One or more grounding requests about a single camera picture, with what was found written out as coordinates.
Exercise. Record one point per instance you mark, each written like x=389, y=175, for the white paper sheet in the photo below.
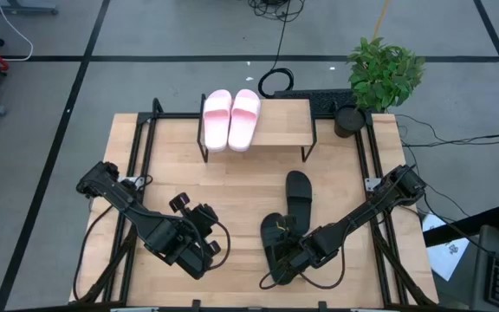
x=446, y=253

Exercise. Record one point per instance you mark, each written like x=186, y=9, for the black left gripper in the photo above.
x=202, y=223

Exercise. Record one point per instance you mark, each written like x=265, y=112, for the green plant in black pot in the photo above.
x=381, y=76

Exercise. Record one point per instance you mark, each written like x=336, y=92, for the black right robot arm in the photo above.
x=362, y=212

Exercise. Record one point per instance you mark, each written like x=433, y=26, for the black rubber slide sandal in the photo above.
x=299, y=195
x=268, y=238

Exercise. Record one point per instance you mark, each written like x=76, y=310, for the pink rubber slide sandal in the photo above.
x=217, y=119
x=244, y=119

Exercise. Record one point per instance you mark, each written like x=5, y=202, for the black metal table frame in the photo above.
x=143, y=130

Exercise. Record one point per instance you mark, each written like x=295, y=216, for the wooden shelf black metal legs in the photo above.
x=284, y=123

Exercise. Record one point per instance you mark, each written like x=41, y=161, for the black computer keyboard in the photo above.
x=319, y=102

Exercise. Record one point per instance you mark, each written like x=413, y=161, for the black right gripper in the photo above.
x=310, y=251

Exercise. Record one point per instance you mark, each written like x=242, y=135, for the grey stand base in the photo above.
x=20, y=6

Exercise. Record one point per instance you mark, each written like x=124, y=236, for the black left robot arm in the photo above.
x=124, y=203

